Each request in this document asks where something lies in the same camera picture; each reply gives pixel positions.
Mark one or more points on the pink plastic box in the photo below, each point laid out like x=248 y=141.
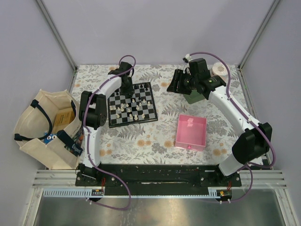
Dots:
x=191 y=133

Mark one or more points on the green plastic box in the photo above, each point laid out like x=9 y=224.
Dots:
x=193 y=97

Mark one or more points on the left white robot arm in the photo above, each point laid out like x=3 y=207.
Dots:
x=93 y=110

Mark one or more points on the floral tablecloth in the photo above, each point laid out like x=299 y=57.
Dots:
x=153 y=143

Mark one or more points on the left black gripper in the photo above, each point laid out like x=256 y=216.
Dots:
x=126 y=92

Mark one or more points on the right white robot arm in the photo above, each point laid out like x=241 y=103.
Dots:
x=253 y=137

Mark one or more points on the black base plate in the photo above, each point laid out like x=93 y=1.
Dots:
x=145 y=174

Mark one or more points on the black and grey chessboard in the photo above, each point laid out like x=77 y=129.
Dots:
x=139 y=108

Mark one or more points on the beige tote bag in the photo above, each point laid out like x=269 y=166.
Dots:
x=34 y=131

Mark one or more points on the tape roll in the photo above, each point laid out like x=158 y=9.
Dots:
x=218 y=69

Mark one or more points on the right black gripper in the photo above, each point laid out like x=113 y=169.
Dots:
x=178 y=76

